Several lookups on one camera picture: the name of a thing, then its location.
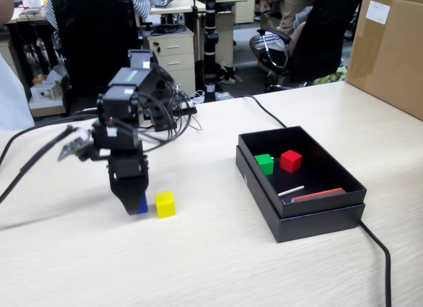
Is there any person in white shirt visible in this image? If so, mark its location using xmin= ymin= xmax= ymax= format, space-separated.
xmin=0 ymin=0 xmax=36 ymax=133

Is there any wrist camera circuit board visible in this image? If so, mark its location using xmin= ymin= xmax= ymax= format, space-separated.
xmin=58 ymin=124 xmax=94 ymax=163

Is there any large brown cardboard box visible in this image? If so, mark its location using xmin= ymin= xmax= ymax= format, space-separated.
xmin=344 ymin=0 xmax=423 ymax=121

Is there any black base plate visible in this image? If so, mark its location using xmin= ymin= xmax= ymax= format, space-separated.
xmin=173 ymin=104 xmax=199 ymax=116

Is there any black cardboard box tray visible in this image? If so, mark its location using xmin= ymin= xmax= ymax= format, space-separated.
xmin=237 ymin=125 xmax=368 ymax=219

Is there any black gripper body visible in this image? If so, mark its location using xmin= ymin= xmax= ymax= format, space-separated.
xmin=91 ymin=121 xmax=149 ymax=189

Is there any low cardboard carton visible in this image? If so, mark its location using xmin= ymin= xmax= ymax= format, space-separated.
xmin=31 ymin=79 xmax=67 ymax=118

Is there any black cable pile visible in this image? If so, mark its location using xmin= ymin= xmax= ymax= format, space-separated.
xmin=150 ymin=22 xmax=188 ymax=37

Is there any person in striped shirt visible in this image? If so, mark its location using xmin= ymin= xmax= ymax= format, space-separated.
xmin=44 ymin=0 xmax=151 ymax=26

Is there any small white box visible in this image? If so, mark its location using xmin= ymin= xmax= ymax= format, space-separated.
xmin=32 ymin=84 xmax=56 ymax=102

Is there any black high-back office chair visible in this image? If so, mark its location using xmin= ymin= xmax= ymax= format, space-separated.
xmin=49 ymin=0 xmax=143 ymax=105

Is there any black armrest office chair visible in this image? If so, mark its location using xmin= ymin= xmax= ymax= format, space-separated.
xmin=256 ymin=0 xmax=363 ymax=92

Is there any green patterned fabric bag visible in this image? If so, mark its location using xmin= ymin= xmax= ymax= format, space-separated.
xmin=310 ymin=64 xmax=347 ymax=86

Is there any black arm wire bundle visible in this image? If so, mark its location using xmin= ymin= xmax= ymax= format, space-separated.
xmin=137 ymin=65 xmax=192 ymax=145

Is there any black pole with white rings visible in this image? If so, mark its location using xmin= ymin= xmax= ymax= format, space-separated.
xmin=202 ymin=0 xmax=221 ymax=105

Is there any blue wooden cube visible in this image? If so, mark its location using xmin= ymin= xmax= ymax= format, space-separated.
xmin=137 ymin=192 xmax=149 ymax=215

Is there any black and white bag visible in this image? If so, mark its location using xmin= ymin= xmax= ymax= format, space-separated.
xmin=216 ymin=63 xmax=244 ymax=85

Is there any thick black camera cable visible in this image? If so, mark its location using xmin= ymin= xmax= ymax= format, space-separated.
xmin=0 ymin=112 xmax=100 ymax=205

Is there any pale wooden stick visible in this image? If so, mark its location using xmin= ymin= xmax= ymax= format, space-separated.
xmin=278 ymin=185 xmax=305 ymax=197

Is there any thick black power cable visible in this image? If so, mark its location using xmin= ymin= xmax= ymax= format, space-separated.
xmin=237 ymin=94 xmax=393 ymax=307

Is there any motor driver circuit board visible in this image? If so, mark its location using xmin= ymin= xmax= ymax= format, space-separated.
xmin=176 ymin=90 xmax=196 ymax=107

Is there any beige office desk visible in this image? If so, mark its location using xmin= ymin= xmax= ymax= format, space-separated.
xmin=148 ymin=0 xmax=260 ymax=15
xmin=5 ymin=8 xmax=54 ymax=24

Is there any person in striped shorts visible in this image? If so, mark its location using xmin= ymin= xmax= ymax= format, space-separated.
xmin=249 ymin=0 xmax=313 ymax=90

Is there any yellow wooden cube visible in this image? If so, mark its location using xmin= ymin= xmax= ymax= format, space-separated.
xmin=154 ymin=191 xmax=176 ymax=220

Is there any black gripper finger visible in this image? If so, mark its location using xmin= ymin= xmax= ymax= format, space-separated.
xmin=110 ymin=176 xmax=149 ymax=217

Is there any beige drawer cabinet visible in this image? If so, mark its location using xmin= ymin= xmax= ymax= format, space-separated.
xmin=232 ymin=0 xmax=256 ymax=25
xmin=147 ymin=26 xmax=196 ymax=97
xmin=0 ymin=39 xmax=28 ymax=87

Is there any black open box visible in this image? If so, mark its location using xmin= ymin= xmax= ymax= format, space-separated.
xmin=235 ymin=145 xmax=366 ymax=244

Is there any green wooden cube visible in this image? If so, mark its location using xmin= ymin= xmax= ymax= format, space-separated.
xmin=254 ymin=153 xmax=276 ymax=176

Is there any red wooden cube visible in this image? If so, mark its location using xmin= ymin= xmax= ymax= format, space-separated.
xmin=279 ymin=150 xmax=303 ymax=174

